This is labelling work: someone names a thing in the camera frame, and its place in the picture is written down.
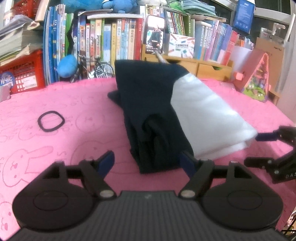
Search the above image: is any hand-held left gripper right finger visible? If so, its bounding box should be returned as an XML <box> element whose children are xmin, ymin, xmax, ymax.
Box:
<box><xmin>178</xmin><ymin>151</ymin><xmax>253</xmax><ymax>200</ymax></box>

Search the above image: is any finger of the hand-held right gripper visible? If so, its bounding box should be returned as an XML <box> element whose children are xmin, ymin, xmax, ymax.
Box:
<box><xmin>244</xmin><ymin>157</ymin><xmax>282</xmax><ymax>171</ymax></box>
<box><xmin>255</xmin><ymin>126</ymin><xmax>296</xmax><ymax>151</ymax></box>

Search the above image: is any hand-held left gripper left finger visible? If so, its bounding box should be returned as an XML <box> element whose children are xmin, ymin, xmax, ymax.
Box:
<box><xmin>40</xmin><ymin>150</ymin><xmax>117</xmax><ymax>200</ymax></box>

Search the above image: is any navy and white jacket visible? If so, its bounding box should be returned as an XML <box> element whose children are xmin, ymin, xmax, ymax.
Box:
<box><xmin>107</xmin><ymin>60</ymin><xmax>258</xmax><ymax>174</ymax></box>

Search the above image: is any triangular pink toy house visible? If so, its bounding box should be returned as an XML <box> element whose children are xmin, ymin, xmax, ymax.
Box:
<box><xmin>232</xmin><ymin>49</ymin><xmax>271</xmax><ymax>102</ymax></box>

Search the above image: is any wooden drawer organizer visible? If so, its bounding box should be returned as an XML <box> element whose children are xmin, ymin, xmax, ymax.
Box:
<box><xmin>141</xmin><ymin>44</ymin><xmax>233</xmax><ymax>81</ymax></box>

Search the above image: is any miniature bicycle model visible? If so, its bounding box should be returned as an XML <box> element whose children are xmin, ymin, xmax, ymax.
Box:
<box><xmin>70</xmin><ymin>53</ymin><xmax>114</xmax><ymax>82</ymax></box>

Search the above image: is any white router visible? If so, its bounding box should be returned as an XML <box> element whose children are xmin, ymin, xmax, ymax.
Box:
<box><xmin>260</xmin><ymin>23</ymin><xmax>292</xmax><ymax>44</ymax></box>

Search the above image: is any blue plush ball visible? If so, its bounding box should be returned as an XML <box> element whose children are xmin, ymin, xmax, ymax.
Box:
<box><xmin>57</xmin><ymin>55</ymin><xmax>78</xmax><ymax>78</ymax></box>

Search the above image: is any row of pastel spine books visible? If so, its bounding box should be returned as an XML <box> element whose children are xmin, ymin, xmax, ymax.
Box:
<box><xmin>194</xmin><ymin>20</ymin><xmax>241</xmax><ymax>65</ymax></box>

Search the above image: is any white box with colourful print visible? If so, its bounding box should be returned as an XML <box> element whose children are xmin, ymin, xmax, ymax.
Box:
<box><xmin>168</xmin><ymin>33</ymin><xmax>196</xmax><ymax>58</ymax></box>

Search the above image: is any large red plastic basket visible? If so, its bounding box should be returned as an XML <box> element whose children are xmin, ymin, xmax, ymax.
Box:
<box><xmin>0</xmin><ymin>49</ymin><xmax>47</xmax><ymax>94</ymax></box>

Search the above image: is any row of children's storybooks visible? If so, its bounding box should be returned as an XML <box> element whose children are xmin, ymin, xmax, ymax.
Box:
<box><xmin>44</xmin><ymin>5</ymin><xmax>145</xmax><ymax>85</ymax></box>

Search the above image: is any blue cardboard box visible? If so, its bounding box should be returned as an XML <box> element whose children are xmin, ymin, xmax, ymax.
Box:
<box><xmin>232</xmin><ymin>0</ymin><xmax>255</xmax><ymax>34</ymax></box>

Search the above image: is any smartphone with lit screen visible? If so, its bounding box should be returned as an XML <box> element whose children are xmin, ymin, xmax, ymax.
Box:
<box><xmin>144</xmin><ymin>15</ymin><xmax>166</xmax><ymax>55</ymax></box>

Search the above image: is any row of thin green-shelf books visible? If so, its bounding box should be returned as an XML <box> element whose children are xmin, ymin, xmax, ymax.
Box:
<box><xmin>146</xmin><ymin>5</ymin><xmax>191</xmax><ymax>36</ymax></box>

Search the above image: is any stack of teal folders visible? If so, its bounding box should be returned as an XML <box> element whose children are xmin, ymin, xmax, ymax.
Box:
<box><xmin>181</xmin><ymin>0</ymin><xmax>216</xmax><ymax>14</ymax></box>

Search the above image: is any stack of paper booklets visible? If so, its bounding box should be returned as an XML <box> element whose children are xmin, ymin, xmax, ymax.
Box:
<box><xmin>0</xmin><ymin>15</ymin><xmax>44</xmax><ymax>66</ymax></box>

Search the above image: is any blue plush toy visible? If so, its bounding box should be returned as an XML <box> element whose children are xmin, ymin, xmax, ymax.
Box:
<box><xmin>61</xmin><ymin>0</ymin><xmax>109</xmax><ymax>10</ymax></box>
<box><xmin>102</xmin><ymin>0</ymin><xmax>139</xmax><ymax>13</ymax></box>

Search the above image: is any small red plastic basket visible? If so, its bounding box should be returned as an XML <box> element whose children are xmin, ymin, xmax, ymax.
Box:
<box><xmin>15</xmin><ymin>0</ymin><xmax>48</xmax><ymax>18</ymax></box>

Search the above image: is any black hair tie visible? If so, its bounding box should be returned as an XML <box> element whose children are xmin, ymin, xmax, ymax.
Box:
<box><xmin>38</xmin><ymin>111</ymin><xmax>65</xmax><ymax>132</ymax></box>

